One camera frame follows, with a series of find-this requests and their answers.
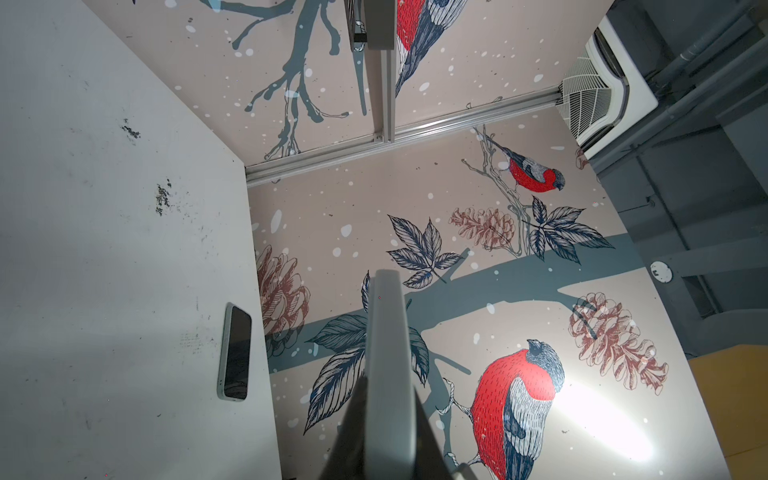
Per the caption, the white ceiling air conditioner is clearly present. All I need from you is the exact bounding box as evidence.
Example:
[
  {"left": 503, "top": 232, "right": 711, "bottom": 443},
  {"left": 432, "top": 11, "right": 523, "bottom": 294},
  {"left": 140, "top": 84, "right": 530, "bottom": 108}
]
[{"left": 555, "top": 18, "right": 658, "bottom": 160}]

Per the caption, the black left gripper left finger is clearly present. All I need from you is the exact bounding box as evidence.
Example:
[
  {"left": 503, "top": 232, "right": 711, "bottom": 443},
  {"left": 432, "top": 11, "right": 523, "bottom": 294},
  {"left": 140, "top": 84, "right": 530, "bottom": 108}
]
[{"left": 319, "top": 375, "right": 368, "bottom": 480}]

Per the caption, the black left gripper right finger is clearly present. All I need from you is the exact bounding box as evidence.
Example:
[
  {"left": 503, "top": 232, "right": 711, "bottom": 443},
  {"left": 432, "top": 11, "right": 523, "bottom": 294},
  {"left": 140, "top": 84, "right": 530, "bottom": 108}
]
[{"left": 412, "top": 394, "right": 463, "bottom": 480}]

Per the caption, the phone right side black screen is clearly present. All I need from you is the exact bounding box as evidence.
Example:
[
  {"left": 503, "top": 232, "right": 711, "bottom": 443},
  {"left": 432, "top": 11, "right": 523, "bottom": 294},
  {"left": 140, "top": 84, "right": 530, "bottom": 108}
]
[{"left": 217, "top": 303, "right": 252, "bottom": 402}]

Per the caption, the pale green phone case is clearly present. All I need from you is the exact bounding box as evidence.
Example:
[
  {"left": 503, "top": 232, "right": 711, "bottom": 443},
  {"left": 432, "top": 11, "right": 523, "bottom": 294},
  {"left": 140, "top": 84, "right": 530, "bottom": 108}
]
[{"left": 364, "top": 269, "right": 416, "bottom": 479}]

